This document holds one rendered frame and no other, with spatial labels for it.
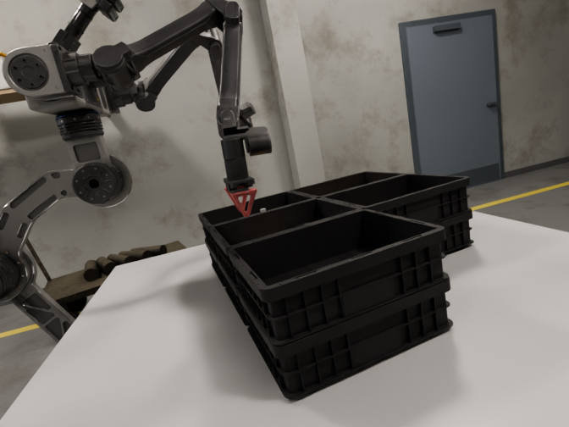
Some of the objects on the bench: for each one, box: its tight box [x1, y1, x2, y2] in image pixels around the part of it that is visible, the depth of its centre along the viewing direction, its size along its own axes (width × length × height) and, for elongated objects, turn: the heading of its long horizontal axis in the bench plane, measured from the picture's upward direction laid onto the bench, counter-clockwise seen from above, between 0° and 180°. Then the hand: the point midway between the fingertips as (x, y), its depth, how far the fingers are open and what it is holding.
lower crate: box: [218, 260, 250, 326], centre depth 109 cm, size 40×30×12 cm
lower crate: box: [238, 277, 453, 399], centre depth 81 cm, size 40×30×12 cm
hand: (243, 211), depth 95 cm, fingers open, 6 cm apart
